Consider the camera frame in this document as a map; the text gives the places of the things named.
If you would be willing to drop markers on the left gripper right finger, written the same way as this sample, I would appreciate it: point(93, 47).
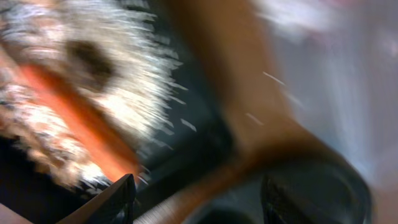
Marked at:
point(314, 192)

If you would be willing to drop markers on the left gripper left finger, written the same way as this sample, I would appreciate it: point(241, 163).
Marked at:
point(115, 205)

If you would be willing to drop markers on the orange carrot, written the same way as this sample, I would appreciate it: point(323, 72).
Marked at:
point(105, 146)

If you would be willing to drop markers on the pile of white rice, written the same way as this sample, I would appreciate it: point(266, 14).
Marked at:
point(134, 100)

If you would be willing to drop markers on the dark brown food chunk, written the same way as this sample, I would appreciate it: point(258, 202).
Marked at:
point(89, 58)

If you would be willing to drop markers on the peanut shells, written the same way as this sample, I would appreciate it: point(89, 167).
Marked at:
point(43, 135)

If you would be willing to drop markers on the round black serving tray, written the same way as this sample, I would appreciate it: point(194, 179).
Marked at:
point(241, 204)

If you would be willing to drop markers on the black rectangular tray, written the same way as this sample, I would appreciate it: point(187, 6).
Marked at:
point(193, 141)

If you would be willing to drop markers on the clear plastic bin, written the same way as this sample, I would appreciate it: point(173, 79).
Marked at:
point(338, 64)

